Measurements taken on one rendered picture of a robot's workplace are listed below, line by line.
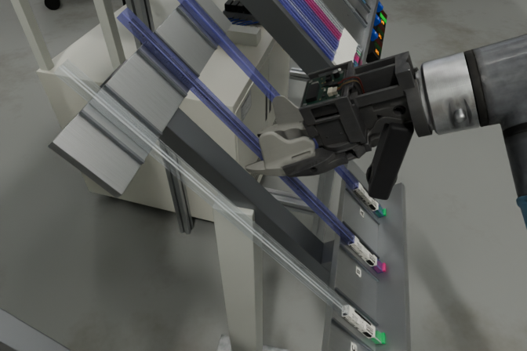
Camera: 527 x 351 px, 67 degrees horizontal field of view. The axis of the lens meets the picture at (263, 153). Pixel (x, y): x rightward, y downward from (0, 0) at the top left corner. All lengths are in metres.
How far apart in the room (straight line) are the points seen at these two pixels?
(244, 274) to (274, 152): 0.30
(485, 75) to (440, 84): 0.04
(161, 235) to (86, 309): 0.35
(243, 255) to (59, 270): 1.09
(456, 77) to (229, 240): 0.39
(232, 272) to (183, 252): 0.86
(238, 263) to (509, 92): 0.46
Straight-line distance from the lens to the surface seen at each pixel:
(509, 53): 0.42
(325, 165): 0.44
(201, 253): 1.54
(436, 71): 0.42
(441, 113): 0.41
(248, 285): 0.73
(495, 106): 0.41
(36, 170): 2.06
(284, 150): 0.45
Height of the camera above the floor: 1.28
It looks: 43 degrees down
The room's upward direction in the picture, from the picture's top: straight up
